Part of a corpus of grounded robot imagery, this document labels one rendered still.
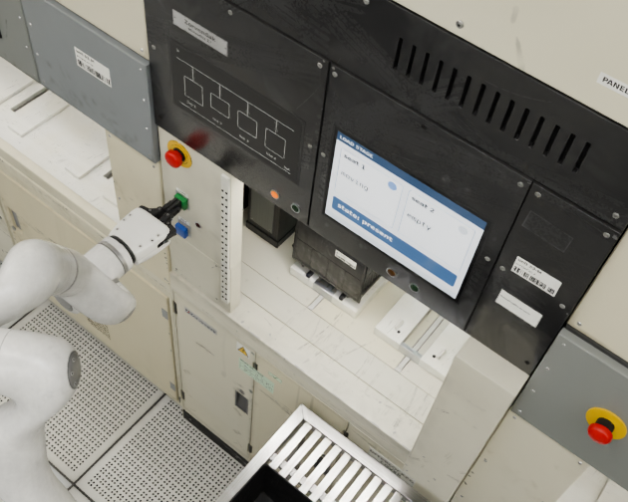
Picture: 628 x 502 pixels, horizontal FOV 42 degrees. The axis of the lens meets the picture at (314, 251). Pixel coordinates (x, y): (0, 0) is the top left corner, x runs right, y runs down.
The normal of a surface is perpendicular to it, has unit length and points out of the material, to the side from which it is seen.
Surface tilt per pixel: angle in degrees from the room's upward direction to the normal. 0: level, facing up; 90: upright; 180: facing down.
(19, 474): 72
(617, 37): 92
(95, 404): 0
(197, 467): 0
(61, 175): 0
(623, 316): 90
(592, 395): 90
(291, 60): 90
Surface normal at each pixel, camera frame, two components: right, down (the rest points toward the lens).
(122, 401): 0.09, -0.59
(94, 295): 0.54, 0.42
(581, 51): -0.62, 0.62
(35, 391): -0.03, 0.50
